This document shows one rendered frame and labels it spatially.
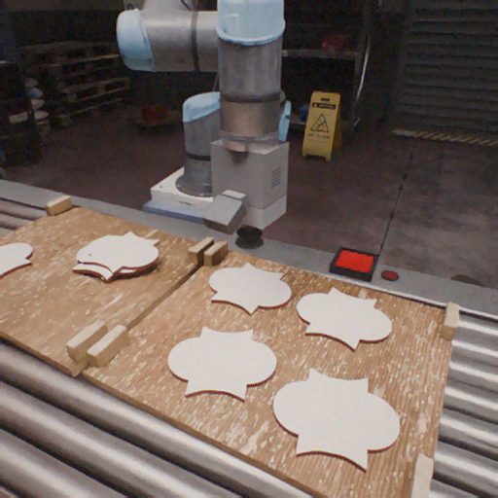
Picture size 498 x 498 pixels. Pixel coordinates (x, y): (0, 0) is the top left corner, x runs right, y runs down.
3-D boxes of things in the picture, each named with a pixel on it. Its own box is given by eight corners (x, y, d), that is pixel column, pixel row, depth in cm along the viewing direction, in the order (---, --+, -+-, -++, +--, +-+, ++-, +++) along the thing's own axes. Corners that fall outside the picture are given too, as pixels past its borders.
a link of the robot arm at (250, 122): (259, 106, 46) (203, 98, 50) (259, 146, 49) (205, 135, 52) (291, 95, 51) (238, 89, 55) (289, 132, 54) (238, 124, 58)
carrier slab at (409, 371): (224, 254, 79) (224, 247, 78) (454, 321, 62) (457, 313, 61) (85, 379, 52) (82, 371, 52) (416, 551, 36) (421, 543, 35)
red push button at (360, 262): (341, 256, 79) (342, 249, 78) (373, 263, 77) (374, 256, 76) (334, 271, 75) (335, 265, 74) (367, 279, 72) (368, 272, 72)
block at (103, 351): (122, 337, 57) (118, 322, 55) (131, 341, 56) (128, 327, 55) (88, 366, 52) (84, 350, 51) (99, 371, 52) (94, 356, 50)
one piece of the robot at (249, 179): (177, 122, 48) (188, 242, 57) (239, 133, 44) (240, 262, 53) (235, 104, 57) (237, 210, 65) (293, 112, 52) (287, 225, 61)
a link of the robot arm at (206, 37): (204, 9, 59) (192, 10, 50) (282, 9, 59) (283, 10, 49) (207, 67, 63) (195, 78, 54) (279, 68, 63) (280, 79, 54)
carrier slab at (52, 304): (73, 209, 96) (71, 203, 95) (220, 255, 78) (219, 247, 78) (-89, 286, 70) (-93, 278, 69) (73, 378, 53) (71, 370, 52)
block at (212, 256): (221, 250, 77) (220, 237, 75) (230, 253, 76) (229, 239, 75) (203, 266, 72) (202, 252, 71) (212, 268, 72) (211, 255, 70)
